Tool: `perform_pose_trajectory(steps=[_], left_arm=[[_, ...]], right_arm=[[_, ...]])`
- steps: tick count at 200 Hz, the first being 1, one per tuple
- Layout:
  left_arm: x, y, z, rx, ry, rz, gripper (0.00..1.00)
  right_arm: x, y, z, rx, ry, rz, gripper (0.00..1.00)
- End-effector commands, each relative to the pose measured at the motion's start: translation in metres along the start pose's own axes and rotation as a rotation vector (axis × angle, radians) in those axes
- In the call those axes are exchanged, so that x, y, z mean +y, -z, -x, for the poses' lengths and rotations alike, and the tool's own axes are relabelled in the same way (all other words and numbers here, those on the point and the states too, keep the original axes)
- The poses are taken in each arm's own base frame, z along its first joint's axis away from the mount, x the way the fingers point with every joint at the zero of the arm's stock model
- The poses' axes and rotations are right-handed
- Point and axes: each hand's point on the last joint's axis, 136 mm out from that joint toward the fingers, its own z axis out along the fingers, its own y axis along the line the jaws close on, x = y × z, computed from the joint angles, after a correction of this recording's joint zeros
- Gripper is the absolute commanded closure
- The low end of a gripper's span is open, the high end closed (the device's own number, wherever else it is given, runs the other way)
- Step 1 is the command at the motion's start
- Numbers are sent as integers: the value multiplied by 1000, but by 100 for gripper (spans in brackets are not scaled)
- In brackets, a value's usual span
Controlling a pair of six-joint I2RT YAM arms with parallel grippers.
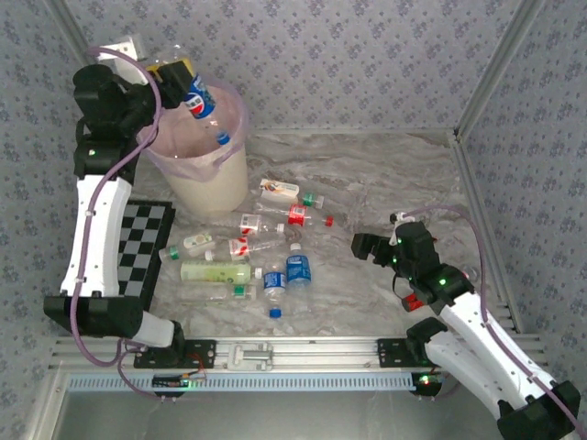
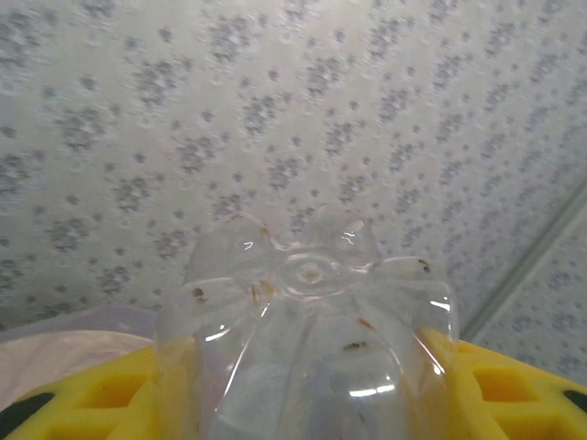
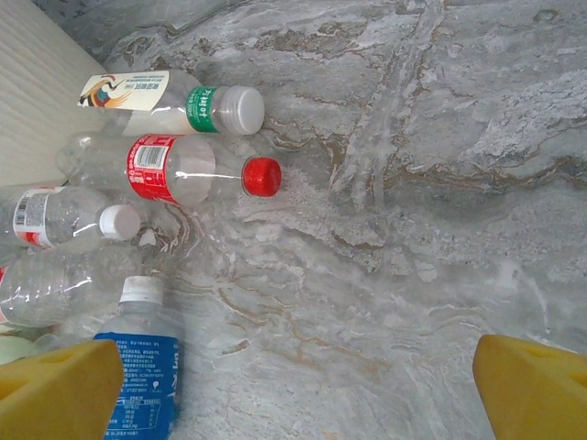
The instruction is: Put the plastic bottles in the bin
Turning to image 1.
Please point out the blue cola bottle blue cap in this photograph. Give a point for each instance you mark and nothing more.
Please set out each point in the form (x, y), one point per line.
(200, 103)

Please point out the small clear bottle green label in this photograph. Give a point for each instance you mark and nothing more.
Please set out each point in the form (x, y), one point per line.
(310, 199)

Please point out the white bottle orange print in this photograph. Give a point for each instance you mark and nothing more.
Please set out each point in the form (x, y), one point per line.
(280, 189)

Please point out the clear bottle red white label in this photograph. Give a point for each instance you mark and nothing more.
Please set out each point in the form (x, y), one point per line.
(239, 248)
(250, 222)

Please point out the clear bottle green square label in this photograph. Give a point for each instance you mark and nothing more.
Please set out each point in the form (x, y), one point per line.
(239, 290)

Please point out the green tea bottle white cap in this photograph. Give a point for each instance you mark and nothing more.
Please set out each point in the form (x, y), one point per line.
(215, 271)

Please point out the clear bottle green band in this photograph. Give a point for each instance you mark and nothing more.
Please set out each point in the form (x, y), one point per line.
(173, 253)

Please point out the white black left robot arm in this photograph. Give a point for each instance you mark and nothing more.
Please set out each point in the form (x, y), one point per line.
(98, 229)

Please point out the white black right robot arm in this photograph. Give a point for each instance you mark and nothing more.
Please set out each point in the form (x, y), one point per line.
(481, 339)

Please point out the pink plastic bin liner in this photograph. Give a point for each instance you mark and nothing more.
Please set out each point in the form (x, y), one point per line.
(183, 146)

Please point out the cream plastic waste bin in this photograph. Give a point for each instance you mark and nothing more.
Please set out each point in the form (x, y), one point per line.
(211, 188)

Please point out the red glitter cylinder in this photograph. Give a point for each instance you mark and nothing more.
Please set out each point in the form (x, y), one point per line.
(411, 303)

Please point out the black grey checkerboard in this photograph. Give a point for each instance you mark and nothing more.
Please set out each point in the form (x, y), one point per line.
(142, 238)

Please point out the small white green container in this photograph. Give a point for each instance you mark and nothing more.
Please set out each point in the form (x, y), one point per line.
(197, 242)

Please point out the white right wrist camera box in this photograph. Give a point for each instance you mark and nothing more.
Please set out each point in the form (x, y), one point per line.
(398, 215)

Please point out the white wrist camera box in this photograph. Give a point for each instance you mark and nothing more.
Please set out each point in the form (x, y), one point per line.
(398, 215)
(121, 48)

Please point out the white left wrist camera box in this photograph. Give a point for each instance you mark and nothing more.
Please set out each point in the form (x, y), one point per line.
(121, 48)

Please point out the aluminium side rail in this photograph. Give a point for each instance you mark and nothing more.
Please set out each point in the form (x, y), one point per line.
(468, 183)

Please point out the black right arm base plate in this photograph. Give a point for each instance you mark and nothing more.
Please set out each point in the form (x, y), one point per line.
(390, 353)

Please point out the aluminium frame post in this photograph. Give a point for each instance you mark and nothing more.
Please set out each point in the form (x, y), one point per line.
(495, 69)
(72, 18)

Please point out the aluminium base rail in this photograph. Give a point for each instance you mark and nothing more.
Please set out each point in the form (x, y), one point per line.
(321, 353)

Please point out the grey metal rail bracket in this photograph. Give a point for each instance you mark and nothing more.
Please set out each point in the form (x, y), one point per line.
(250, 356)

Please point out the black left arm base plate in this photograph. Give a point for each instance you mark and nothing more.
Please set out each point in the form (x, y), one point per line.
(204, 353)

